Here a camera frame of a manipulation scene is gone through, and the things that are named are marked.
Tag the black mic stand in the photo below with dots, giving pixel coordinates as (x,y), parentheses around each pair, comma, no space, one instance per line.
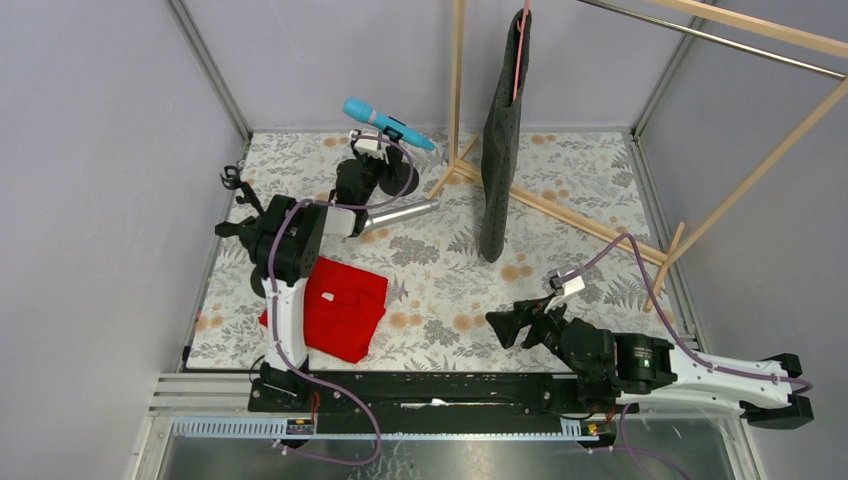
(231,180)
(244,230)

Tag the dark grey hanging garment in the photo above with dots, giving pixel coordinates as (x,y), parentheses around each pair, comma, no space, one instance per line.
(500,145)

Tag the metal rack rod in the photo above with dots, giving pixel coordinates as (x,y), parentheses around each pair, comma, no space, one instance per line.
(693,33)

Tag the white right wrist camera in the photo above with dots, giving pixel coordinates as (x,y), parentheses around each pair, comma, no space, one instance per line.
(563,285)

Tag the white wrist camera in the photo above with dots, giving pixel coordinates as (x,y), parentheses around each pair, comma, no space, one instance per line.
(563,285)
(368,144)

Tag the blue microphone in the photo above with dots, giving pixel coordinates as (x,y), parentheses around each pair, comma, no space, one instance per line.
(365,113)

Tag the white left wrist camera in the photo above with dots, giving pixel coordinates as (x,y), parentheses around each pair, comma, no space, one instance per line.
(368,144)

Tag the pink clothes hanger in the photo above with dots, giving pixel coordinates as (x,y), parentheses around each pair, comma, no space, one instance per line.
(521,27)

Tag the black mic stand rear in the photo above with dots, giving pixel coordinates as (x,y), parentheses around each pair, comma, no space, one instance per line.
(231,180)

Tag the silver microphone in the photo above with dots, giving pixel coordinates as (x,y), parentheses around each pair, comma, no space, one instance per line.
(400,214)

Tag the red folded cloth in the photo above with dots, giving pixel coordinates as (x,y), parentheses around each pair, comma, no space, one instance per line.
(335,310)

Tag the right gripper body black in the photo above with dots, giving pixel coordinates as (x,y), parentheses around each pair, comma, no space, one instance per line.
(534,322)

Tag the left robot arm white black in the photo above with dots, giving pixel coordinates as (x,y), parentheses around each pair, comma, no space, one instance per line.
(287,245)

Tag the black mic stand moved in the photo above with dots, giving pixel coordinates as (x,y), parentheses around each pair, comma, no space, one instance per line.
(398,178)

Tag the black mic stand front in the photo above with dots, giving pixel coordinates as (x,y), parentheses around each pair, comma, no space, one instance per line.
(244,230)

